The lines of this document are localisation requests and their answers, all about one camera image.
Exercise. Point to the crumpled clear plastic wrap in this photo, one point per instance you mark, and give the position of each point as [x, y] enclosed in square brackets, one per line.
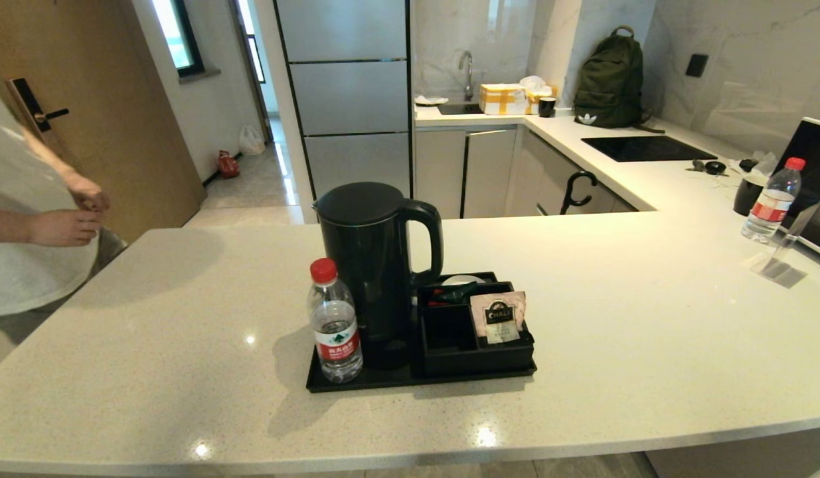
[765, 162]

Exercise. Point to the white framed black appliance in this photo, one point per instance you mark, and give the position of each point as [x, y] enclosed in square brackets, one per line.
[815, 153]

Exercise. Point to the clear acrylic sign holder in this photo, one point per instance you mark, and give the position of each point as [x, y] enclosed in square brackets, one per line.
[778, 265]

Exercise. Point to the red bag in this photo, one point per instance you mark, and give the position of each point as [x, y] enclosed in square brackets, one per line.
[228, 164]

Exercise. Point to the black rectangular serving tray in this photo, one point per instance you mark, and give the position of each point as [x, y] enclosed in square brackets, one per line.
[396, 378]

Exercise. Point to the pink tea bag packet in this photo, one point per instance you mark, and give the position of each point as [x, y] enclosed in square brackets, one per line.
[499, 318]

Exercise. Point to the person in white shirt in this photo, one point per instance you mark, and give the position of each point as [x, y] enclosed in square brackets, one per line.
[18, 265]

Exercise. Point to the black mug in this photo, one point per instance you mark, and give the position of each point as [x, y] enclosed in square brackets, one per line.
[547, 106]

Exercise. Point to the black compartment organizer box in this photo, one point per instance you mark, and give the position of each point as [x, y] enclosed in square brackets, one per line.
[449, 355]

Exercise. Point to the dark kitchen sink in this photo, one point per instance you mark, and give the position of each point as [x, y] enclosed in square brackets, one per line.
[459, 107]

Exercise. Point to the dark green red sachet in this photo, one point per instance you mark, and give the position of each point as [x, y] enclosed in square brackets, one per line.
[456, 292]

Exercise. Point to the black electric kettle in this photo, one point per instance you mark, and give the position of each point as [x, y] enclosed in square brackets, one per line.
[373, 252]

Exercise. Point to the person right forearm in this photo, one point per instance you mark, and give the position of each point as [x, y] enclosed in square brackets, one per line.
[8, 226]

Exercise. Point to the person left hand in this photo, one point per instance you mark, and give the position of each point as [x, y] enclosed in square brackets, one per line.
[87, 194]

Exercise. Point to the dark framed window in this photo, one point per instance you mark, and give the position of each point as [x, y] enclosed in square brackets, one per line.
[187, 33]

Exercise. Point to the black wall socket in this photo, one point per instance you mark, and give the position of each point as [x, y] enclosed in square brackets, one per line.
[697, 64]

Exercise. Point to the clear water bottle green logo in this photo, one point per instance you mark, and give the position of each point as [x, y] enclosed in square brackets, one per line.
[335, 332]

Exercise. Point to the silver refrigerator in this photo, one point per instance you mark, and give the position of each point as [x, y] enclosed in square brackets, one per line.
[346, 93]

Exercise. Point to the person left forearm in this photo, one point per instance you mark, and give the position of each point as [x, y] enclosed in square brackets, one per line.
[48, 154]

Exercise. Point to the white box yellow tape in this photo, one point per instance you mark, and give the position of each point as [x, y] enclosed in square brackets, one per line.
[502, 98]

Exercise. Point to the white plate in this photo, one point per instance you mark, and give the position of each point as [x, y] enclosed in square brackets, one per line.
[431, 99]

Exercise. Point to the grey cabinet door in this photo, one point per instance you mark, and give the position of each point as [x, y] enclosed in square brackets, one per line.
[439, 172]
[489, 172]

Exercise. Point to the clear water bottle red label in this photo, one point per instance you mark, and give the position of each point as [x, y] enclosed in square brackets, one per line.
[771, 206]

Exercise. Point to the wooden door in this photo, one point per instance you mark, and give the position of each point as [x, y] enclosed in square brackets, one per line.
[131, 119]

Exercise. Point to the black induction cooktop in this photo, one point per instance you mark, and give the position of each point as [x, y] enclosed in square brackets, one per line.
[642, 147]

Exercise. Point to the person right hand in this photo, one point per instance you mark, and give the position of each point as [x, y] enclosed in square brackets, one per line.
[64, 228]

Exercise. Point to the grey corner cabinet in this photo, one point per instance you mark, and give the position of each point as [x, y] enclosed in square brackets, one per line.
[539, 179]

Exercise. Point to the black cylindrical container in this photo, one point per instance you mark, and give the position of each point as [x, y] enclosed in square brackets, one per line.
[747, 196]

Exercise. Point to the chrome sink faucet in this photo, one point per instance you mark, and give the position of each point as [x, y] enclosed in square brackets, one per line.
[468, 73]

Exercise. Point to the crumpled white bag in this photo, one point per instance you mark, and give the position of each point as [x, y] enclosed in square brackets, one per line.
[533, 81]

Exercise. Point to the black key fob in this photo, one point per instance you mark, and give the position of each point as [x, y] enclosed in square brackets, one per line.
[716, 167]

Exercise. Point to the white plastic bag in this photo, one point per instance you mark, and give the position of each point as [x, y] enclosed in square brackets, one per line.
[251, 141]

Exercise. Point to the green backpack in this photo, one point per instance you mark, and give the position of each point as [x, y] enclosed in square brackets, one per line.
[609, 79]

